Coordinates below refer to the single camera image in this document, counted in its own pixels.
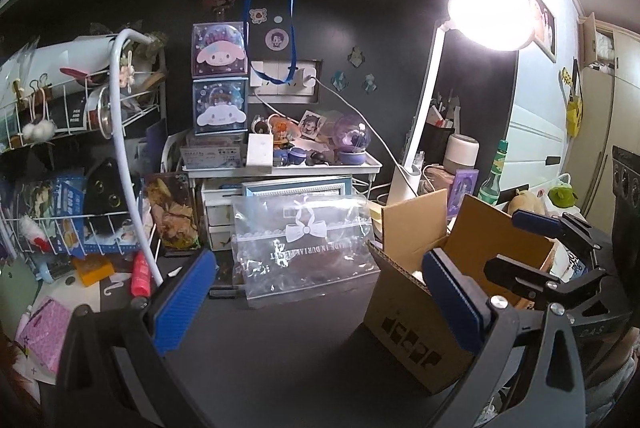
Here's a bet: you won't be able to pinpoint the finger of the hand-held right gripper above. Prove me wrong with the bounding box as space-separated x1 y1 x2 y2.
483 255 634 328
511 209 616 259

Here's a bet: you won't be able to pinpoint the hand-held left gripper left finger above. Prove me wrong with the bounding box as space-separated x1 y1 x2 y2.
55 248 218 428

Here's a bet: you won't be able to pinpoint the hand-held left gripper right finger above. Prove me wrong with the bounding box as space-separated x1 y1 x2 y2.
421 248 608 428

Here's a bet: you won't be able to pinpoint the brown cardboard box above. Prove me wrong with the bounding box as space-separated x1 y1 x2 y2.
363 189 558 395

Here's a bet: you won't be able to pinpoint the brown plush toy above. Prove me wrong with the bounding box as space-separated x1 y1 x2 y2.
507 189 546 215

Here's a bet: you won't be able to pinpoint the green frog plush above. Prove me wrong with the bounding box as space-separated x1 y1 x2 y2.
547 185 578 207

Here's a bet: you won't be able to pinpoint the red tube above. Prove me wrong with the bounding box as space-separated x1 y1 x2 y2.
131 252 152 299

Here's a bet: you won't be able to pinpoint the green glass bottle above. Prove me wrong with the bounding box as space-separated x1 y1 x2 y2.
477 139 509 203

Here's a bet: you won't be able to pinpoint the purple card box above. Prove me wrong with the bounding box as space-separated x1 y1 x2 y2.
449 169 478 216

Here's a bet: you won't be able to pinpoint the brown art card stand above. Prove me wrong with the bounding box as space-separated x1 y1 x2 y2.
142 173 201 251

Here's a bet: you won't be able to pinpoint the orange box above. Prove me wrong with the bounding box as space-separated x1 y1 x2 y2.
72 255 115 286

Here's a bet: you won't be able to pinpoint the white mini drawer unit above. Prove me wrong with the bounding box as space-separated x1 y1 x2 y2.
201 180 246 251

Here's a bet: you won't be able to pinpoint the yellow hanging bag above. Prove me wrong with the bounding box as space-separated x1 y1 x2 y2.
560 68 585 137

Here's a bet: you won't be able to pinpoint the beige wardrobe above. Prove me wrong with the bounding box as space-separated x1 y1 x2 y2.
575 12 640 153

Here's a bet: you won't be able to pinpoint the white round humidifier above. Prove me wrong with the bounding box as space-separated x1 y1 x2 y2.
445 134 480 176

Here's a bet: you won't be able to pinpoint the yellow sticky notes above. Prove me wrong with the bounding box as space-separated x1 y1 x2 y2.
370 200 396 243

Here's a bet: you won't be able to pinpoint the black pen holder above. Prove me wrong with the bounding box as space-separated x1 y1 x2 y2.
430 92 456 153

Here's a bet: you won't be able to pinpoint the clear zip bag bow print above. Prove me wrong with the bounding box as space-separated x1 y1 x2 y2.
231 194 381 309

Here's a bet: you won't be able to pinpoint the black cat plush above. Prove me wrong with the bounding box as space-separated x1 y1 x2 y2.
82 158 138 239

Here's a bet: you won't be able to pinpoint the pink patterned pouch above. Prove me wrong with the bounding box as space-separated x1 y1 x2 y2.
15 295 73 374

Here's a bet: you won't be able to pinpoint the white desk lamp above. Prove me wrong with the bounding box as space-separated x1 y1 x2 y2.
387 0 536 201

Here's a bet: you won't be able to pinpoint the white card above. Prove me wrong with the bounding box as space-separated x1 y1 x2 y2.
246 134 273 167

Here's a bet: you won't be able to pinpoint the white tray shelf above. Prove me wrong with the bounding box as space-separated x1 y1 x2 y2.
180 153 383 181

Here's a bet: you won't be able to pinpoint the white flexible tube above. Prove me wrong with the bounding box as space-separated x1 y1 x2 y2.
111 29 165 289

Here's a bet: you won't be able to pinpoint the purple snow globe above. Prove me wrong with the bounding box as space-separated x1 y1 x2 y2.
334 113 372 166

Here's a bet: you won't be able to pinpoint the blue character display box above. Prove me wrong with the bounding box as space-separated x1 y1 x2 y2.
192 78 249 136

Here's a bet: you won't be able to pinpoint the orange haired figure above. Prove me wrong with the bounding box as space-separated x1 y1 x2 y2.
267 115 296 143

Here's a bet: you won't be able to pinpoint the small photo card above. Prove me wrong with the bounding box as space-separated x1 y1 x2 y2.
300 110 327 139

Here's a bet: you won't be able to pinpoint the pink character display box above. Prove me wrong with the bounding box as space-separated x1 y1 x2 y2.
192 22 248 78

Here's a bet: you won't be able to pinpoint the round face sticker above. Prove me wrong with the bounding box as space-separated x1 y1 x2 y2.
265 28 290 51

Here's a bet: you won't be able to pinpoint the blue picture frame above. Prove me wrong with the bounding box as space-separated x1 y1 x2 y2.
242 178 353 199

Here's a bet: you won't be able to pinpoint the framed wall picture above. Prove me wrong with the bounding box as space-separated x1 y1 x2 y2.
527 0 557 62

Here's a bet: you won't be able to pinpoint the white power cable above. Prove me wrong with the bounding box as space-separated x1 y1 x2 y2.
305 78 401 169

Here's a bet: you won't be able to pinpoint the white wire rack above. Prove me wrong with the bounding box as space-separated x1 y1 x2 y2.
0 58 168 259

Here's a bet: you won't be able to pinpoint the white wall socket panel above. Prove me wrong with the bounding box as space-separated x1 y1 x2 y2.
249 59 318 97

